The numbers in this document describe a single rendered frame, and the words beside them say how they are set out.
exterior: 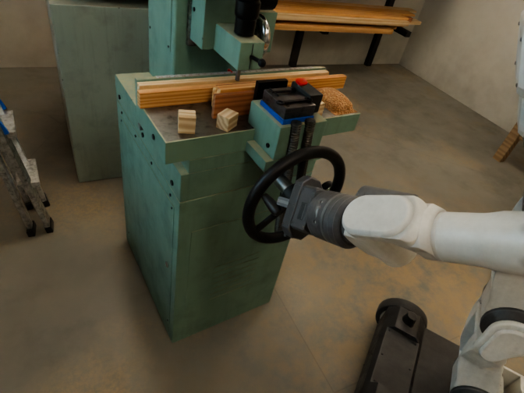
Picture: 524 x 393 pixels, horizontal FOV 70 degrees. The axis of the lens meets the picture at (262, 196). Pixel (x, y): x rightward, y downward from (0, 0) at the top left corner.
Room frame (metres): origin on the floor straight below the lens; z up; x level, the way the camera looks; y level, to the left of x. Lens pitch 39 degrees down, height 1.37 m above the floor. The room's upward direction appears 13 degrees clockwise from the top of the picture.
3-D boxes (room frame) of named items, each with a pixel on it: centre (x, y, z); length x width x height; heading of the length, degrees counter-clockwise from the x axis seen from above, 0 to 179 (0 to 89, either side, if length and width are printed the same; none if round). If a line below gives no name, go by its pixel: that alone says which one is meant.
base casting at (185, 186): (1.06, 0.22, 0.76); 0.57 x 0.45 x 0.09; 40
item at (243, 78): (1.01, 0.12, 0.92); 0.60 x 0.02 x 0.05; 130
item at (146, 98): (1.01, 0.09, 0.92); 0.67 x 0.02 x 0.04; 130
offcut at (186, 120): (0.75, 0.21, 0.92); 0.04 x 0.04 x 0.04; 19
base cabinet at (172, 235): (1.06, 0.22, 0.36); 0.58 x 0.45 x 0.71; 40
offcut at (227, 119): (0.80, 0.12, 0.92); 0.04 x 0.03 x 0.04; 160
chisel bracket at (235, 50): (0.99, 0.15, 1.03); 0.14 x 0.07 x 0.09; 40
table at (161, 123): (0.91, 0.04, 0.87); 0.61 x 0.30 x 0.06; 130
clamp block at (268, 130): (0.85, -0.02, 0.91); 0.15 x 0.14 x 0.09; 130
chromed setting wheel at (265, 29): (1.15, 0.12, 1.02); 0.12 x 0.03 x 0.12; 40
